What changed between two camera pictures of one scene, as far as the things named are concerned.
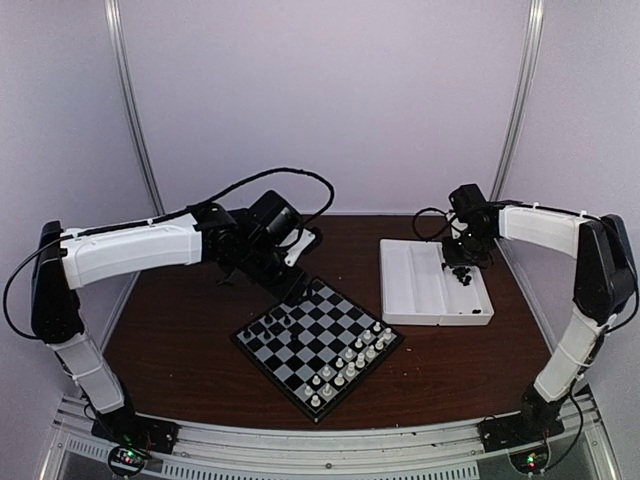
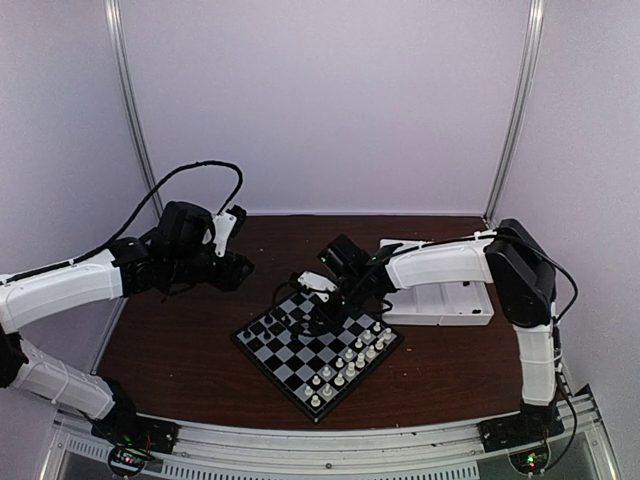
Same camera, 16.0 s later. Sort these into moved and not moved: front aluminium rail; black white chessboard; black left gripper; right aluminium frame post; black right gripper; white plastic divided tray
Moved: black right gripper; black left gripper
Not moved: right aluminium frame post; white plastic divided tray; black white chessboard; front aluminium rail
